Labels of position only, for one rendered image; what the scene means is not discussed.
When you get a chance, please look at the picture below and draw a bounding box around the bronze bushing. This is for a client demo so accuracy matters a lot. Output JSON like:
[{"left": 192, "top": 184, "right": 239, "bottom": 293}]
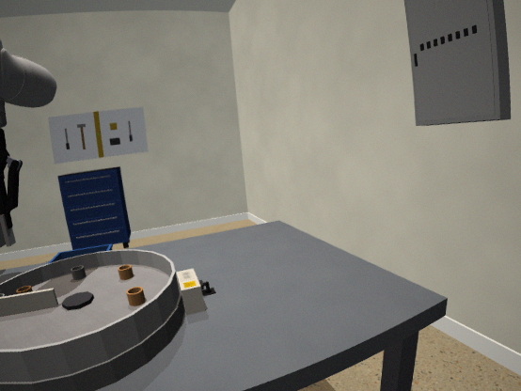
[
  {"left": 118, "top": 265, "right": 134, "bottom": 280},
  {"left": 126, "top": 287, "right": 146, "bottom": 306},
  {"left": 16, "top": 286, "right": 33, "bottom": 294}
]

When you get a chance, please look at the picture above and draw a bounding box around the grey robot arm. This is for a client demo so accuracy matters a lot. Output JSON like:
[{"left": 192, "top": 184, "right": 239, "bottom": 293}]
[{"left": 0, "top": 39, "right": 56, "bottom": 128}]

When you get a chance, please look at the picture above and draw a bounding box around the blue open tray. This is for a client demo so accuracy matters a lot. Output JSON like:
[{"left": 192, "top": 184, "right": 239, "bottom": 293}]
[{"left": 47, "top": 244, "right": 113, "bottom": 264}]

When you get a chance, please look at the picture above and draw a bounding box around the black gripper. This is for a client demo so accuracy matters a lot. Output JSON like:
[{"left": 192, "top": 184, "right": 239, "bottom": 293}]
[{"left": 0, "top": 128, "right": 23, "bottom": 248}]

